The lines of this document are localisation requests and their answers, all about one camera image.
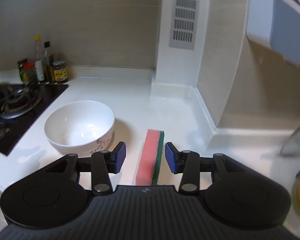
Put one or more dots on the yellow cap clear bottle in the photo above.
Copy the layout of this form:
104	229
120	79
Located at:
39	66

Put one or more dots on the white ceramic bowl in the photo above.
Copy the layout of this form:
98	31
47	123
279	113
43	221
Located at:
81	127

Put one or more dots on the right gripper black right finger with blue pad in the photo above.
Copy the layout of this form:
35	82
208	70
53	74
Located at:
186	162

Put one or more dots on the dark sauce bottle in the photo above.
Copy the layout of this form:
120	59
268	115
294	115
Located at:
49	60

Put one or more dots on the grey ventilation grille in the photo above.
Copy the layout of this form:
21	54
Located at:
183	24

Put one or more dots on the black glass gas stove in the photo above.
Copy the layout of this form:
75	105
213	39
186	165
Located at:
20	106

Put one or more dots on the white blue water heater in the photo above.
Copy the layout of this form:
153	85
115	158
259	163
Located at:
275	25

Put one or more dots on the pink and green sponge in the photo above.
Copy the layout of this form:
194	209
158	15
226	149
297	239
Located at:
150	161

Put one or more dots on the red lid green jar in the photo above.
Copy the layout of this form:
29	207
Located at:
27	70

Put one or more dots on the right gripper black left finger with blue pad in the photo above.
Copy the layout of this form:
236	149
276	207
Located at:
102	164

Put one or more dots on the glass pot lid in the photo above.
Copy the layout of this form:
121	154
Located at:
291	146

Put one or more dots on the yellow label sauce jar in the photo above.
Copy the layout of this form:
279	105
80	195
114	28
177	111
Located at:
60	71

